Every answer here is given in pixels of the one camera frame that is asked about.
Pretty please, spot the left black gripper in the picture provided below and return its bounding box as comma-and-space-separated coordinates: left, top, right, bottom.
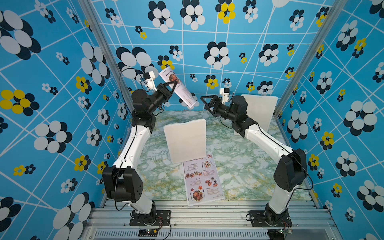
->
147, 80, 176, 117

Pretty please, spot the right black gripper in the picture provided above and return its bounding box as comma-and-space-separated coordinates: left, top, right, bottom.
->
201, 97, 239, 125

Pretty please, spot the restaurant menu sheet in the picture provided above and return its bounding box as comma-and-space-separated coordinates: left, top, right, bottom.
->
159, 67, 199, 110
183, 153, 225, 206

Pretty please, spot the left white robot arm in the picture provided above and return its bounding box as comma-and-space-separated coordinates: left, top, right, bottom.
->
102, 81, 178, 225

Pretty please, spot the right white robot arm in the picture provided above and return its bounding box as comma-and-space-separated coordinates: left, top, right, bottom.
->
200, 95, 309, 227

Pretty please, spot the left white narrow rack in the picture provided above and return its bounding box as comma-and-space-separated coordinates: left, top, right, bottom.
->
164, 119, 207, 164

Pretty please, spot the white narrow rack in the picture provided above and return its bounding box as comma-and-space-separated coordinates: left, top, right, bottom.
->
241, 94, 278, 131
164, 119, 207, 164

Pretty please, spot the right white narrow rack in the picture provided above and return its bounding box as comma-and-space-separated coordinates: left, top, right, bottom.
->
241, 94, 278, 131

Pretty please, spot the left small circuit board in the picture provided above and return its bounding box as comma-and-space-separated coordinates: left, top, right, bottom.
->
138, 229, 159, 238

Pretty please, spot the small circuit board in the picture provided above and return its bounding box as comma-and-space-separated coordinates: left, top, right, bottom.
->
268, 229, 292, 240
138, 229, 159, 238

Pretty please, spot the right small circuit board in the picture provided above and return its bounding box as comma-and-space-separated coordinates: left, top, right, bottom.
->
268, 229, 292, 240

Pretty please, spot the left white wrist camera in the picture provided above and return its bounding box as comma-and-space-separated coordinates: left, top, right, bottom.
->
143, 71, 157, 91

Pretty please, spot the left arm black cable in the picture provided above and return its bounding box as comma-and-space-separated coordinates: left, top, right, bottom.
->
112, 67, 145, 211

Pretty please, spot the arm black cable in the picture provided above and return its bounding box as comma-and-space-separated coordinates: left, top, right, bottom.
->
218, 116, 314, 205
112, 67, 145, 211

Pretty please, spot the left aluminium corner post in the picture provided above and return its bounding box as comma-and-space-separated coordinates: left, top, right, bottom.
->
79, 0, 134, 113

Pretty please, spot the aluminium corner post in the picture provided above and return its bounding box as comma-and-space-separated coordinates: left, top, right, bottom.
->
79, 0, 134, 113
274, 0, 348, 119

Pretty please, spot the aluminium front rail frame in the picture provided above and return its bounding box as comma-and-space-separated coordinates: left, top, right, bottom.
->
81, 200, 342, 240

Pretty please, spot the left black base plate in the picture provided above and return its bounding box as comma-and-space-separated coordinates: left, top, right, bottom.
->
129, 210, 172, 227

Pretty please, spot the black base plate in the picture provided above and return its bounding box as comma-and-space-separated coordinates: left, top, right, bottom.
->
246, 211, 293, 228
129, 210, 172, 227

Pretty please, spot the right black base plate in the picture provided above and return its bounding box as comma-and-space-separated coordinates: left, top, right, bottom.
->
246, 211, 293, 228

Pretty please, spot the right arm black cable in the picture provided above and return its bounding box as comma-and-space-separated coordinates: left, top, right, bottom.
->
218, 116, 314, 205

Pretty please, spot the right aluminium corner post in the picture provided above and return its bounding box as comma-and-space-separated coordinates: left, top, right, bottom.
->
274, 0, 348, 119

